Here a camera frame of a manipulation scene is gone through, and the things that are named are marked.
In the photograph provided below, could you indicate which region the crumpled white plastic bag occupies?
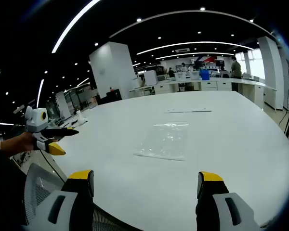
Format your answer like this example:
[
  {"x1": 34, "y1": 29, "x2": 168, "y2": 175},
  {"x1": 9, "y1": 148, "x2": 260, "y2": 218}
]
[{"x1": 76, "y1": 110, "x2": 88, "y2": 125}]

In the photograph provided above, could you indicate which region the clear resealable plastic bag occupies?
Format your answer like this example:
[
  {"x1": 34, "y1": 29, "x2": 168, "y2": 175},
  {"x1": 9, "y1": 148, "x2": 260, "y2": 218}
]
[{"x1": 133, "y1": 122, "x2": 189, "y2": 162}]

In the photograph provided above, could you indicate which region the white cube appliance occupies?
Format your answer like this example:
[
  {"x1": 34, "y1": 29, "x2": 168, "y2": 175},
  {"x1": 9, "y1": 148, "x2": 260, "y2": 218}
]
[{"x1": 144, "y1": 70, "x2": 158, "y2": 87}]

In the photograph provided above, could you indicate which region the long white counter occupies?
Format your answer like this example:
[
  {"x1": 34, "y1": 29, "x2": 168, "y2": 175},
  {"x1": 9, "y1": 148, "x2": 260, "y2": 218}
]
[{"x1": 129, "y1": 76, "x2": 278, "y2": 109}]

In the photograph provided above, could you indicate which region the blue storage box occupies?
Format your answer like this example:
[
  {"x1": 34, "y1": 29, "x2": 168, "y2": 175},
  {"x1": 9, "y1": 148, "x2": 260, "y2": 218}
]
[{"x1": 199, "y1": 69, "x2": 211, "y2": 81}]

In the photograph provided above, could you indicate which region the white mesh office chair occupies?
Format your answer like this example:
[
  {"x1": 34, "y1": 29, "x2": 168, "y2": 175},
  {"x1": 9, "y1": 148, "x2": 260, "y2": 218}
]
[{"x1": 23, "y1": 162, "x2": 66, "y2": 226}]

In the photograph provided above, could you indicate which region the flat clear plastic strip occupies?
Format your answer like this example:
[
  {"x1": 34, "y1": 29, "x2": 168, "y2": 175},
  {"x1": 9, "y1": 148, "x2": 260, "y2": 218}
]
[{"x1": 164, "y1": 109, "x2": 212, "y2": 114}]

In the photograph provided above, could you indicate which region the narrow white pillar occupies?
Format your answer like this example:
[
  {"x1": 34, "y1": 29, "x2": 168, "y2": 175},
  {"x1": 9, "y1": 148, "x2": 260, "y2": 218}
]
[{"x1": 257, "y1": 36, "x2": 285, "y2": 113}]

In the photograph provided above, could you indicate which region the wide white pillar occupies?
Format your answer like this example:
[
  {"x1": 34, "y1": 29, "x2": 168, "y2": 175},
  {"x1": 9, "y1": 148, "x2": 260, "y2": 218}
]
[{"x1": 89, "y1": 41, "x2": 136, "y2": 100}]

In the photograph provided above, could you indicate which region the person's left hand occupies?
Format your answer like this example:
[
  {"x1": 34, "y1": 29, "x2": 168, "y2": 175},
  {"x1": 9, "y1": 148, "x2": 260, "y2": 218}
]
[{"x1": 0, "y1": 131, "x2": 39, "y2": 155}]

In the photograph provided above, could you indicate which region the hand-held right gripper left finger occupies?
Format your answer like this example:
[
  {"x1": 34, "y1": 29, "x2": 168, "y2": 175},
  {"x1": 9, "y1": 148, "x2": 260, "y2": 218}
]
[{"x1": 21, "y1": 169, "x2": 94, "y2": 231}]

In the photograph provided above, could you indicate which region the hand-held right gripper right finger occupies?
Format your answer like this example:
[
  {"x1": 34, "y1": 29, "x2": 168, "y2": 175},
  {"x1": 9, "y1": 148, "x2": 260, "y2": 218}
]
[{"x1": 195, "y1": 171, "x2": 261, "y2": 231}]

